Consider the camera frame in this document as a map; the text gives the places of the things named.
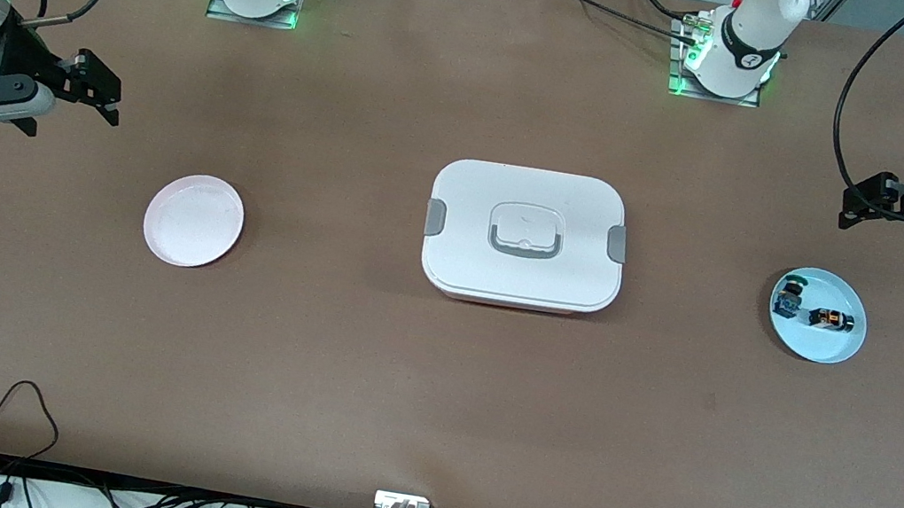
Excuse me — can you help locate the orange black switch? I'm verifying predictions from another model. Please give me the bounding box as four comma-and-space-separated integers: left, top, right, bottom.
807, 304, 857, 336

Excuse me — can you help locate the black cable across table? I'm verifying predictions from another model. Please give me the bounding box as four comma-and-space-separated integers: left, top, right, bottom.
531, 0, 705, 43

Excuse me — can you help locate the white lunch box grey handle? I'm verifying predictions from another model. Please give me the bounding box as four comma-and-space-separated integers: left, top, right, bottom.
415, 153, 637, 324

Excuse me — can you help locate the light blue round plate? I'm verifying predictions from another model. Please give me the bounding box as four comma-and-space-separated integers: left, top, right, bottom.
761, 262, 875, 370

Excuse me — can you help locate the pink round plate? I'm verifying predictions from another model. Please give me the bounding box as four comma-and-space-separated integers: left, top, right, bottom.
137, 167, 250, 276

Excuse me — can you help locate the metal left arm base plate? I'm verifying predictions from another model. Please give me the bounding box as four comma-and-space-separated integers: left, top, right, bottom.
662, 10, 772, 110

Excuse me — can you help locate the green blue switch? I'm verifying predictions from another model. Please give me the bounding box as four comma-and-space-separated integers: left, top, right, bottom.
773, 271, 810, 321

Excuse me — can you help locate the thin black looped cable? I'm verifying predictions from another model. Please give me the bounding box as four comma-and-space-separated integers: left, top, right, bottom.
0, 376, 67, 466

